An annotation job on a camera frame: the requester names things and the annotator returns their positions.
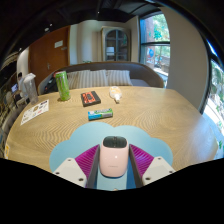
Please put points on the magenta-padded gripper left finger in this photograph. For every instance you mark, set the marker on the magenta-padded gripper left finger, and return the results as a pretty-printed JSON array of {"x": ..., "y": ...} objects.
[{"x": 71, "y": 170}]

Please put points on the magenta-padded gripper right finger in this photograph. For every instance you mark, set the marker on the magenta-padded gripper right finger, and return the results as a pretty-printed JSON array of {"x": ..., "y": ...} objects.
[{"x": 155, "y": 168}]

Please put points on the pink computer mouse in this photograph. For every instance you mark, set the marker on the pink computer mouse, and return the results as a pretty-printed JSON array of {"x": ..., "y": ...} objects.
[{"x": 114, "y": 159}]

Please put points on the blue cloud-shaped mouse pad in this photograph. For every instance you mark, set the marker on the blue cloud-shaped mouse pad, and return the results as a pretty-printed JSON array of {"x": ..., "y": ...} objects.
[{"x": 83, "y": 136}]

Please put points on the small blue-green pack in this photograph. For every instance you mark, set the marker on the small blue-green pack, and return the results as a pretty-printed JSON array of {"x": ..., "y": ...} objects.
[{"x": 100, "y": 114}]

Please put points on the white sticker sheet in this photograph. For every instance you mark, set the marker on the white sticker sheet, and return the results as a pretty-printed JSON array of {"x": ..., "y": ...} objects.
[{"x": 35, "y": 111}]

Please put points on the black box with red print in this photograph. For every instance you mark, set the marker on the black box with red print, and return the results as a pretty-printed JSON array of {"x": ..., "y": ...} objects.
[{"x": 90, "y": 98}]

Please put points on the green drink can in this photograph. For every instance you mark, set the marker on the green drink can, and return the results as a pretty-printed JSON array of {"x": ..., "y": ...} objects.
[{"x": 62, "y": 86}]

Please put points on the white tube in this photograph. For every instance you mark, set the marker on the white tube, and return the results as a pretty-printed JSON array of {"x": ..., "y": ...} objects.
[{"x": 115, "y": 94}]

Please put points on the black backpack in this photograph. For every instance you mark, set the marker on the black backpack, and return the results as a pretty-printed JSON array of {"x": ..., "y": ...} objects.
[{"x": 50, "y": 86}]

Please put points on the black-framed window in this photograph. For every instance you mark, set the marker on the black-framed window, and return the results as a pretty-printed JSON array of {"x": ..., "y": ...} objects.
[
  {"x": 216, "y": 106},
  {"x": 156, "y": 46}
]

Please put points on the striped cushion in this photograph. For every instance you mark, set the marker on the striped cushion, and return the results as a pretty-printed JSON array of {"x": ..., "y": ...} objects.
[
  {"x": 74, "y": 80},
  {"x": 119, "y": 77},
  {"x": 92, "y": 78}
]

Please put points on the clear shaker bottle white lid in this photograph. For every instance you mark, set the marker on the clear shaker bottle white lid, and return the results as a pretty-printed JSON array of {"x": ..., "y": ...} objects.
[{"x": 31, "y": 89}]

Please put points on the grey-brown curved sofa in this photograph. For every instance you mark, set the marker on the grey-brown curved sofa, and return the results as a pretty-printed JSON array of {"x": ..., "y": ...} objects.
[{"x": 146, "y": 75}]

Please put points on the laptop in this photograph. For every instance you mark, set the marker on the laptop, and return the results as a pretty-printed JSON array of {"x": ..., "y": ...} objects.
[{"x": 14, "y": 88}]

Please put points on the person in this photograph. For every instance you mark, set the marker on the person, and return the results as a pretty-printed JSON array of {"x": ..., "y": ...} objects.
[{"x": 20, "y": 81}]

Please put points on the brown wooden door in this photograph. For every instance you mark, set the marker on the brown wooden door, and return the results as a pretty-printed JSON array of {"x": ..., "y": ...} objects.
[{"x": 45, "y": 60}]

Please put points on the white door sign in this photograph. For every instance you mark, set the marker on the white door sign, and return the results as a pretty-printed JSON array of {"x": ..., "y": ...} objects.
[{"x": 58, "y": 44}]

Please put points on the grey arched glass cabinet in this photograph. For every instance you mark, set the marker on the grey arched glass cabinet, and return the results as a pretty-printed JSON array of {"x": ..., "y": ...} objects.
[{"x": 116, "y": 45}]

